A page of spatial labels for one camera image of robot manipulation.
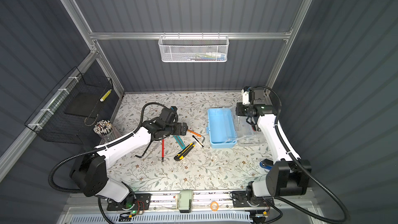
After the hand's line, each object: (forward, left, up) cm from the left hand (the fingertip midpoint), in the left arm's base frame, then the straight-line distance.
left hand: (180, 126), depth 86 cm
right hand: (+3, -33, +10) cm, 35 cm away
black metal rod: (-8, +21, -12) cm, 26 cm away
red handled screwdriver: (-6, +11, -12) cm, 18 cm away
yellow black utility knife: (-13, +2, -11) cm, 17 cm away
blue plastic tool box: (+4, -25, -9) cm, 27 cm away
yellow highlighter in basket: (+12, +38, +15) cm, 43 cm away
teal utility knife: (-3, +1, -12) cm, 12 cm away
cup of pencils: (-3, +38, +4) cm, 38 cm away
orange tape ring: (-38, -14, -11) cm, 42 cm away
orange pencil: (+3, -8, -13) cm, 15 cm away
